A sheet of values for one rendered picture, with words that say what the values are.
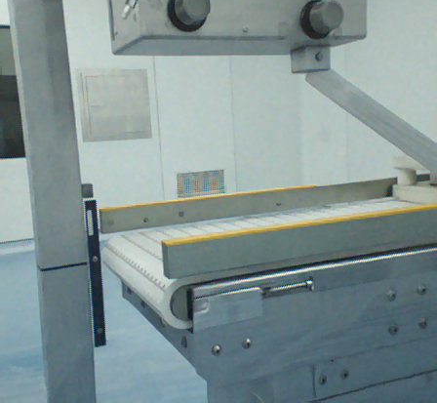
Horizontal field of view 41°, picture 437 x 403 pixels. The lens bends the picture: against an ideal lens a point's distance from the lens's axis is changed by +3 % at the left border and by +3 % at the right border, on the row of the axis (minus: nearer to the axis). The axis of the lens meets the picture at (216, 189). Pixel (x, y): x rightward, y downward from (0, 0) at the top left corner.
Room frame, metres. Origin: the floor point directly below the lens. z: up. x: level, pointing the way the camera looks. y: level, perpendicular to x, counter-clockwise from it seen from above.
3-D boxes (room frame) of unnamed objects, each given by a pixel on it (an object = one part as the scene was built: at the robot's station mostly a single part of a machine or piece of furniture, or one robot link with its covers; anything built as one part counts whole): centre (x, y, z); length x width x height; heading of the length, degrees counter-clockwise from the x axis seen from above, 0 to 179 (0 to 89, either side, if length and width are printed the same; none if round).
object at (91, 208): (0.76, 0.17, 0.86); 0.02 x 0.01 x 0.20; 113
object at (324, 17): (0.52, -0.10, 1.15); 0.03 x 0.03 x 0.04; 23
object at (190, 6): (0.47, 0.01, 1.15); 0.03 x 0.02 x 0.04; 113
